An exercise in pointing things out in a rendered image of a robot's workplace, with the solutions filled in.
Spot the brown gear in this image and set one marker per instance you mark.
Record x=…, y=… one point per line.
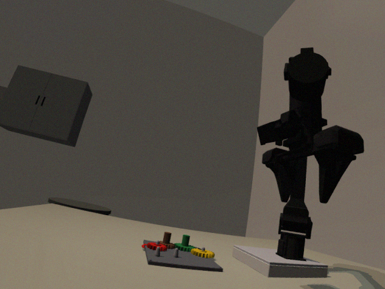
x=166, y=241

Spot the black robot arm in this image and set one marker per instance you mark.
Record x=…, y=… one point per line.
x=306, y=74

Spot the green gear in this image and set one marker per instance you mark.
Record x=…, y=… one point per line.
x=184, y=245

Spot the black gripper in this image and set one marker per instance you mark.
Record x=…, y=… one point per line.
x=334, y=148

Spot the red gear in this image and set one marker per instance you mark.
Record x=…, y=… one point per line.
x=153, y=246

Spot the yellow gear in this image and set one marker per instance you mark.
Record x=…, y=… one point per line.
x=206, y=254

